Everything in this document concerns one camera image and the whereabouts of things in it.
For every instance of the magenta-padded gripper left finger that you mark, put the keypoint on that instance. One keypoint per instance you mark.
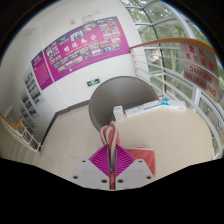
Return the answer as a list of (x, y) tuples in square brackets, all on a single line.
[(100, 163)]

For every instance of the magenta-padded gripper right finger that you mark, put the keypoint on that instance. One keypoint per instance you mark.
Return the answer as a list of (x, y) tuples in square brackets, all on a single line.
[(125, 163)]

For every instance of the coral red towel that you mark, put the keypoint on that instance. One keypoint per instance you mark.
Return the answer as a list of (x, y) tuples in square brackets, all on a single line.
[(146, 158)]

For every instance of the small upright white box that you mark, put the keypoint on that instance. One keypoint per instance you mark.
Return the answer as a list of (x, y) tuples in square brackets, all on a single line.
[(118, 114)]

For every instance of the grey round-backed chair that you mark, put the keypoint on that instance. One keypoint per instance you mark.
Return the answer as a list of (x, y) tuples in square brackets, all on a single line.
[(123, 93)]

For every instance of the long white blue-ended box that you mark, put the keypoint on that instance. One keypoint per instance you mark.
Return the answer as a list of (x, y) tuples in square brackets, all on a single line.
[(174, 104)]

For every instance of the green exit sign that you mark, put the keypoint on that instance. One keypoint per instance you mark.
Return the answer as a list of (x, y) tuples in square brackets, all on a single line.
[(93, 82)]

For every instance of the white stair railing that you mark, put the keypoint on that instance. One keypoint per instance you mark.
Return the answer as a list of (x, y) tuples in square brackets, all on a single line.
[(23, 135)]

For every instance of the narrow magenta text poster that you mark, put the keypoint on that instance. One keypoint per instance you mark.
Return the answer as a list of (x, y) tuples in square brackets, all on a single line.
[(41, 70)]

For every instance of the large magenta photo poster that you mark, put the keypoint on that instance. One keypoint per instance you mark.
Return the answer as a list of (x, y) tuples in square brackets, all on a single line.
[(86, 48)]

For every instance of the white red-lettered warning sign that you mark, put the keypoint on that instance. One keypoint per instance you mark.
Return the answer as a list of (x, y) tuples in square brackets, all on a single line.
[(200, 71)]

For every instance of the white railing with orange handrail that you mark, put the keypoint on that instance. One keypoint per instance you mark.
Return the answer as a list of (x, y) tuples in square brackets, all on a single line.
[(156, 42)]

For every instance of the white photo wall poster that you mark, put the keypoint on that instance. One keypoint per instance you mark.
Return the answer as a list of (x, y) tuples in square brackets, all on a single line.
[(28, 105), (33, 87)]

